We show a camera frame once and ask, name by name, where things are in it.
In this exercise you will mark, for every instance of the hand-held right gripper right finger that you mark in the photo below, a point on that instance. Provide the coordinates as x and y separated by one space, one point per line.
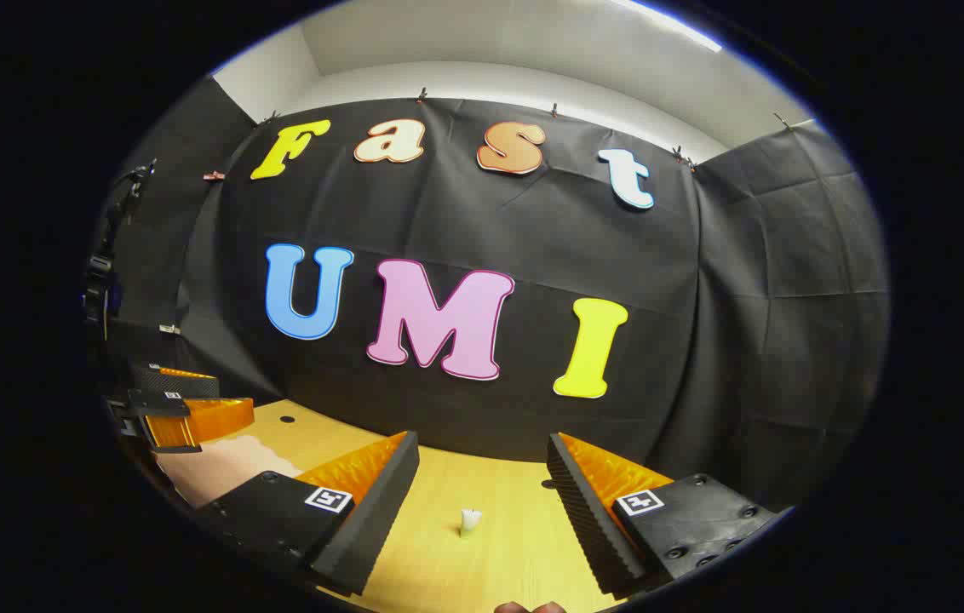
588 519

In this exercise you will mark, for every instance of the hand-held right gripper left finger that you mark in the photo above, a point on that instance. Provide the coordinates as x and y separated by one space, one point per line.
367 519

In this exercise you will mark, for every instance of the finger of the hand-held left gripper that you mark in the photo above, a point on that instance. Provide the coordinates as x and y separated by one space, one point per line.
180 383
201 417

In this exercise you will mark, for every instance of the small white cosmetic bottle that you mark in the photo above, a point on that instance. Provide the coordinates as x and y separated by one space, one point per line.
470 519

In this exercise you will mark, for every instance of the black tripod stand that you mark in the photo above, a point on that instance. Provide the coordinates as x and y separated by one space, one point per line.
107 255

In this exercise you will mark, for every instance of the black backdrop cloth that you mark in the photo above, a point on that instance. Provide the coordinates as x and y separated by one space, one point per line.
482 221

